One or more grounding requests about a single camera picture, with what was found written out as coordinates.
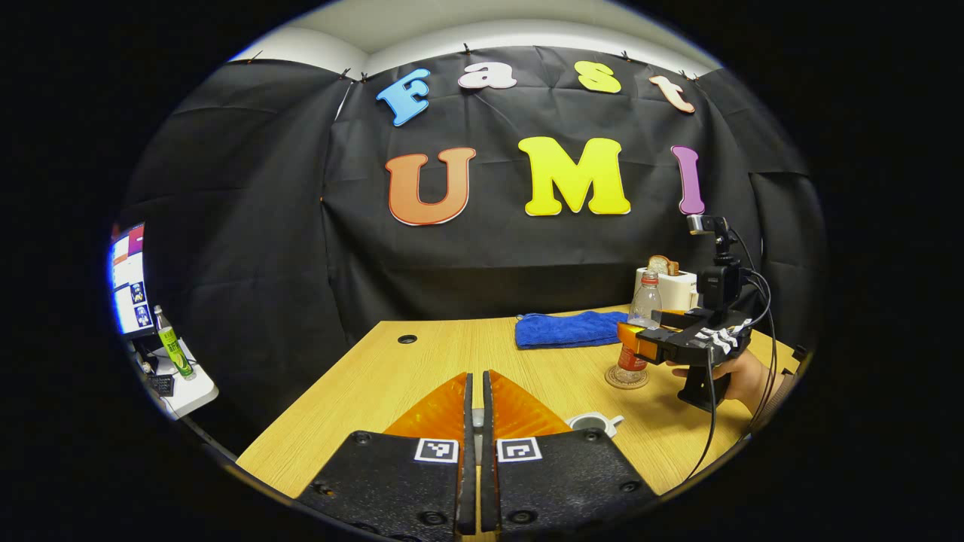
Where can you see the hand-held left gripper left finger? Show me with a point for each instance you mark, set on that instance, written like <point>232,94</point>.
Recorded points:
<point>467,489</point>

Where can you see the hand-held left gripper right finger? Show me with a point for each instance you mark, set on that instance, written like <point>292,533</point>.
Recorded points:
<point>488,489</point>

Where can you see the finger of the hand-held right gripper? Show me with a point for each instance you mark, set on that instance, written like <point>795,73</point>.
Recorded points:
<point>640,345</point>
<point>681,318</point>

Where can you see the round cork coaster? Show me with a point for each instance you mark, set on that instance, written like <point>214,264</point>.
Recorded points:
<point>636,382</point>

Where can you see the clear plastic water bottle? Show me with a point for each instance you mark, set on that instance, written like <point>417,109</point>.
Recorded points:
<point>646,305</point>

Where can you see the white floral teacup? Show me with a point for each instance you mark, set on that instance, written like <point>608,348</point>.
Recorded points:
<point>602,430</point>

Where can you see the green spray bottle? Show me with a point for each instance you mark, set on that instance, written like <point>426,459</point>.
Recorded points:
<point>173,342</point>

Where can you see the white toaster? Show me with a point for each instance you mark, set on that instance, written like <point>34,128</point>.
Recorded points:
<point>678,290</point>

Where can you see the toasted bread slice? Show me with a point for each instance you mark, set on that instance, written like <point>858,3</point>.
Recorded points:
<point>663,265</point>

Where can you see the blue towel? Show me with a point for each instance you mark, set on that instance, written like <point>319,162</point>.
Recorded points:
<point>568,330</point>

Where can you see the white side table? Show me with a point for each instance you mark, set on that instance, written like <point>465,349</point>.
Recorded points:
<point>184,391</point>

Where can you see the small dark device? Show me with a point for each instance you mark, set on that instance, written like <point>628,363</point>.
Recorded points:
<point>160,385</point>

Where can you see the black backdrop cloth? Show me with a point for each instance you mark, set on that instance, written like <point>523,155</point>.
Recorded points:
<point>263,226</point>

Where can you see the computer monitor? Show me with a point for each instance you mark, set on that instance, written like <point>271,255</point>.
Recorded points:
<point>129,278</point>

